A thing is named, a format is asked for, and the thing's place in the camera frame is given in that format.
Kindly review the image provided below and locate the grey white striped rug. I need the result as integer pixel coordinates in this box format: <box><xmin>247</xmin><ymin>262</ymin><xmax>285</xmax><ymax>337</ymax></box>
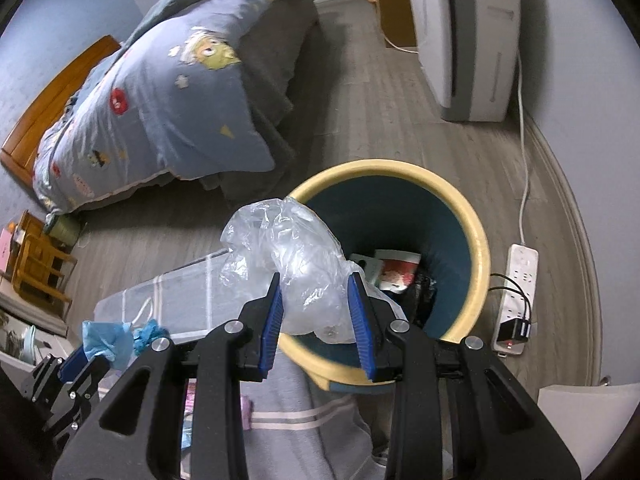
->
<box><xmin>94</xmin><ymin>252</ymin><xmax>385</xmax><ymax>479</ymax></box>

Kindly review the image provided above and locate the blue cartoon patterned duvet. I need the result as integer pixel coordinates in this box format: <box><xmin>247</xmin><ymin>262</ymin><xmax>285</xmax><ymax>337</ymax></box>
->
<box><xmin>32</xmin><ymin>0</ymin><xmax>318</xmax><ymax>214</ymax></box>

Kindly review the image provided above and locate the black plug adapter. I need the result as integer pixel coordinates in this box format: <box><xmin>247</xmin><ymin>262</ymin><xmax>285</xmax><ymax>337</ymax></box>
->
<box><xmin>487</xmin><ymin>272</ymin><xmax>534</xmax><ymax>345</ymax></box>

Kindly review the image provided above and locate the white power cable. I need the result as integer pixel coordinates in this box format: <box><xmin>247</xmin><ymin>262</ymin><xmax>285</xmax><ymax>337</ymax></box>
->
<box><xmin>369</xmin><ymin>0</ymin><xmax>532</xmax><ymax>247</ymax></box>

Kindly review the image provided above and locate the green container beside bed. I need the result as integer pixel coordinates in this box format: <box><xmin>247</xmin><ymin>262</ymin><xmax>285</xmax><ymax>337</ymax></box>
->
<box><xmin>43</xmin><ymin>212</ymin><xmax>81</xmax><ymax>247</ymax></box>

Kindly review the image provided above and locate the light blue face mask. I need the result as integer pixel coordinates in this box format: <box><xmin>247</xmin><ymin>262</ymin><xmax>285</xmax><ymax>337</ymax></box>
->
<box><xmin>82</xmin><ymin>321</ymin><xmax>134</xmax><ymax>372</ymax></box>

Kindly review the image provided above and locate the clear plastic bag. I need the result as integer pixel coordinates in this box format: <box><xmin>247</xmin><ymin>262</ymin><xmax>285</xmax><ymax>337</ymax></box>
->
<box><xmin>219</xmin><ymin>197</ymin><xmax>407</xmax><ymax>345</ymax></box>

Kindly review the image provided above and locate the white power strip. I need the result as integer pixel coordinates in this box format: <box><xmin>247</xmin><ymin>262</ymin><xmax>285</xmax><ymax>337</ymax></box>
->
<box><xmin>490</xmin><ymin>244</ymin><xmax>538</xmax><ymax>356</ymax></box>

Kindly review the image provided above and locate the teal crumpled glove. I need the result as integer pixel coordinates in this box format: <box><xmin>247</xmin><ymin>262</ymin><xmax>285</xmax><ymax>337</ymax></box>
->
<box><xmin>132</xmin><ymin>318</ymin><xmax>170</xmax><ymax>356</ymax></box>

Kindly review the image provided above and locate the white grey air purifier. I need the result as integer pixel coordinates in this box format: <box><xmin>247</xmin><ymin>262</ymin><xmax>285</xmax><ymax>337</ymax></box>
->
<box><xmin>410</xmin><ymin>0</ymin><xmax>521</xmax><ymax>122</ymax></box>

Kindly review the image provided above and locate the crushed red white paper cup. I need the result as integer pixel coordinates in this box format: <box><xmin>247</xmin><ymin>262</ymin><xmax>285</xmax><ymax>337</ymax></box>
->
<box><xmin>374</xmin><ymin>249</ymin><xmax>421</xmax><ymax>294</ymax></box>

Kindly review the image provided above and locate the small wooden stool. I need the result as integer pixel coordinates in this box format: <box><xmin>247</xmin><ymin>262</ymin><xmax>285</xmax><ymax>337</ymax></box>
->
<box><xmin>11</xmin><ymin>210</ymin><xmax>77</xmax><ymax>318</ymax></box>

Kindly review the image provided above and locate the wooden bed headboard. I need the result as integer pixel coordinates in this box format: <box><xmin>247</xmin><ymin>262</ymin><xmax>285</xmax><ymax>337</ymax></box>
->
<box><xmin>1</xmin><ymin>36</ymin><xmax>120</xmax><ymax>188</ymax></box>

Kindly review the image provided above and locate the brown wooden side cabinet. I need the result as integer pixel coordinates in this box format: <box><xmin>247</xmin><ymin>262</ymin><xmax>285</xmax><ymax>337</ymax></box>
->
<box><xmin>368</xmin><ymin>0</ymin><xmax>416</xmax><ymax>52</ymax></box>

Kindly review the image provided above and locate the yellow teal trash bin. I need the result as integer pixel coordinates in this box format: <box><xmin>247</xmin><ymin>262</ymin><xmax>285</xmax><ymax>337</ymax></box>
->
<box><xmin>273</xmin><ymin>158</ymin><xmax>493</xmax><ymax>395</ymax></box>

